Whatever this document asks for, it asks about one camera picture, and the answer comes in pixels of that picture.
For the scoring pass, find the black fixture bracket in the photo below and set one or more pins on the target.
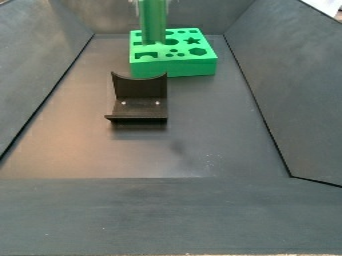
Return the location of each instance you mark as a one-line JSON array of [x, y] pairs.
[[140, 98]]

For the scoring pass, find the green arch object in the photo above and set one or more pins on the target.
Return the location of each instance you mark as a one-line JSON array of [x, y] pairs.
[[152, 14]]

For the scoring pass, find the green shape-sorter block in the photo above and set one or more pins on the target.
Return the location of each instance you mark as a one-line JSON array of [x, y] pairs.
[[185, 55]]

